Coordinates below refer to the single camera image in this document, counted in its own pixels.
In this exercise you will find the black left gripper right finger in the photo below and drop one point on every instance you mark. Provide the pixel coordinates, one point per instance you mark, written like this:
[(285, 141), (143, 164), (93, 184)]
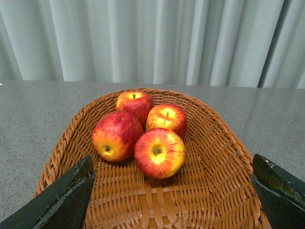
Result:
[(281, 194)]

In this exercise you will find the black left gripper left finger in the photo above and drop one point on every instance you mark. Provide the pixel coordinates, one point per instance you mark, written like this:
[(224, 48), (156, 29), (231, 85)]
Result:
[(62, 205)]

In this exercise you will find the red yellow apple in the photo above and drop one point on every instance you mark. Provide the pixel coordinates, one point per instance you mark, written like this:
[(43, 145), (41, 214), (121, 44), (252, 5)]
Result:
[(169, 116), (115, 136)]

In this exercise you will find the brown wicker basket left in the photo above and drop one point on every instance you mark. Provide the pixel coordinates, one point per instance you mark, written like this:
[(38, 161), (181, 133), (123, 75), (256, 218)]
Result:
[(212, 190)]

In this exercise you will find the red apple back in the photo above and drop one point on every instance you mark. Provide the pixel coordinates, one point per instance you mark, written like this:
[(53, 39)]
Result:
[(138, 104)]

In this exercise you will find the pale green curtain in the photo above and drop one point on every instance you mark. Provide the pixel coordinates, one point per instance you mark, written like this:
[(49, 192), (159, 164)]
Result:
[(243, 43)]

